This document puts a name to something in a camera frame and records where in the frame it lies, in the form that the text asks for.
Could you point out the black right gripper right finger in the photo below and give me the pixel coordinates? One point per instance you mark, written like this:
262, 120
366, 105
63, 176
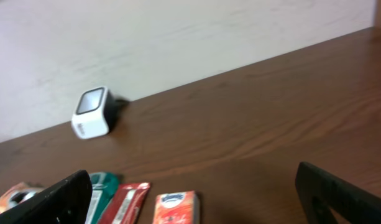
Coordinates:
321, 192

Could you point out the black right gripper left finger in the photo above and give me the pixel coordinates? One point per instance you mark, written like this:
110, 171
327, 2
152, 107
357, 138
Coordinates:
67, 201

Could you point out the teal mouthwash bottle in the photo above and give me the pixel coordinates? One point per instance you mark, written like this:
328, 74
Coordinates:
104, 186

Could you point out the orange wiper sheet bag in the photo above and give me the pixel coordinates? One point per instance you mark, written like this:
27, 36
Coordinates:
17, 194

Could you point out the red snack bar wrapper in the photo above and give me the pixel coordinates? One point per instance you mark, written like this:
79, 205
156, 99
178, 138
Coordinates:
126, 204

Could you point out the white black barcode scanner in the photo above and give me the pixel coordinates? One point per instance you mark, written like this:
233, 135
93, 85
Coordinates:
95, 113

